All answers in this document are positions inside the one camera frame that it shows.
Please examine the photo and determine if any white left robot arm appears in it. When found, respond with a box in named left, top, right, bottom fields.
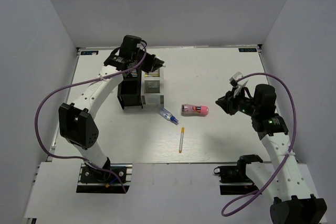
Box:
left=58, top=35, right=165, bottom=182

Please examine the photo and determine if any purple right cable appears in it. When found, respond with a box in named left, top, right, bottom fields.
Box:
left=222, top=72, right=297, bottom=217

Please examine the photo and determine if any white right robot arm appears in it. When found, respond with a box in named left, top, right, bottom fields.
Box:
left=216, top=84, right=327, bottom=223

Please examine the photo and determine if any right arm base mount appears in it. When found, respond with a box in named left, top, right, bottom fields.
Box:
left=213, top=154, right=264, bottom=196

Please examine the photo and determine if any white pen holder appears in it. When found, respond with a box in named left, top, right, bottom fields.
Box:
left=141, top=68, right=164, bottom=108

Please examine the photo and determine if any black pen holder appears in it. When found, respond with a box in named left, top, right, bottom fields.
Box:
left=117, top=69, right=142, bottom=109

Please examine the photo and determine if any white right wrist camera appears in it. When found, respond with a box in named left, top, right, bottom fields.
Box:
left=229, top=72, right=248, bottom=98

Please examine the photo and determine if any pink crayon jar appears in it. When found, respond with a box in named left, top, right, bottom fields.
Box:
left=181, top=104, right=209, bottom=116

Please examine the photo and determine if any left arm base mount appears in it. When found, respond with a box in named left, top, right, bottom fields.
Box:
left=76, top=164, right=132, bottom=194

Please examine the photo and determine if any clear blue glue bottle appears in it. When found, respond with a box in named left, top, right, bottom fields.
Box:
left=160, top=108, right=179, bottom=125

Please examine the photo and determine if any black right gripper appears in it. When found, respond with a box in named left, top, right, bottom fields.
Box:
left=216, top=87, right=260, bottom=117

